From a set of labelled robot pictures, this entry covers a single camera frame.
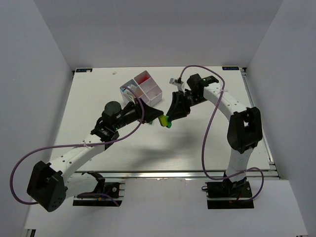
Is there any light green lego brick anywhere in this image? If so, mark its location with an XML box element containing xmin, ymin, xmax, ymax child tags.
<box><xmin>158</xmin><ymin>115</ymin><xmax>168</xmax><ymax>127</ymax></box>

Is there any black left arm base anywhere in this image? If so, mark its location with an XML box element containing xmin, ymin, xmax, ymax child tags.
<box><xmin>72</xmin><ymin>171</ymin><xmax>125</xmax><ymax>207</ymax></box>

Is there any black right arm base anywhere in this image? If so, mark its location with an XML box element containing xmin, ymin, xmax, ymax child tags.
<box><xmin>201</xmin><ymin>181</ymin><xmax>254</xmax><ymax>210</ymax></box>

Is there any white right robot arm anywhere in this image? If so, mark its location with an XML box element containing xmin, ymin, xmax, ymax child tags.
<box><xmin>166</xmin><ymin>74</ymin><xmax>263</xmax><ymax>186</ymax></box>

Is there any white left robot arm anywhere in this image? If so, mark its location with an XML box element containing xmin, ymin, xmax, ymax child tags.
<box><xmin>27</xmin><ymin>99</ymin><xmax>163</xmax><ymax>212</ymax></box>

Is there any white four-compartment container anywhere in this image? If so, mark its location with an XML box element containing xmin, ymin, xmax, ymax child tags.
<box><xmin>120</xmin><ymin>71</ymin><xmax>162</xmax><ymax>107</ymax></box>

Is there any blue label right corner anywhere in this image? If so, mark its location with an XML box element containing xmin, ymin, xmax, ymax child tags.
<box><xmin>222</xmin><ymin>66</ymin><xmax>239</xmax><ymax>71</ymax></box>

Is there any blue label corner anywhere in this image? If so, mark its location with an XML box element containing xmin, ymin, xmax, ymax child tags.
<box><xmin>222</xmin><ymin>66</ymin><xmax>239</xmax><ymax>71</ymax></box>
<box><xmin>75</xmin><ymin>68</ymin><xmax>93</xmax><ymax>73</ymax></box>

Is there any blue label left corner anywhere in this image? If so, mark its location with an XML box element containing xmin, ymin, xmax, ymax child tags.
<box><xmin>75</xmin><ymin>68</ymin><xmax>93</xmax><ymax>73</ymax></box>

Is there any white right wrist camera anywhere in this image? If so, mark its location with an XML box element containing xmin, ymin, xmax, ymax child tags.
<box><xmin>169</xmin><ymin>78</ymin><xmax>185</xmax><ymax>92</ymax></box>

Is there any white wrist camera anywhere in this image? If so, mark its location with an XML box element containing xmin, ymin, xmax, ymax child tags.
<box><xmin>169</xmin><ymin>78</ymin><xmax>185</xmax><ymax>92</ymax></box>
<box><xmin>122</xmin><ymin>84</ymin><xmax>137</xmax><ymax>104</ymax></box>

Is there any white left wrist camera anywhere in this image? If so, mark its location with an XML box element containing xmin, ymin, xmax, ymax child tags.
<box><xmin>122</xmin><ymin>84</ymin><xmax>137</xmax><ymax>104</ymax></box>

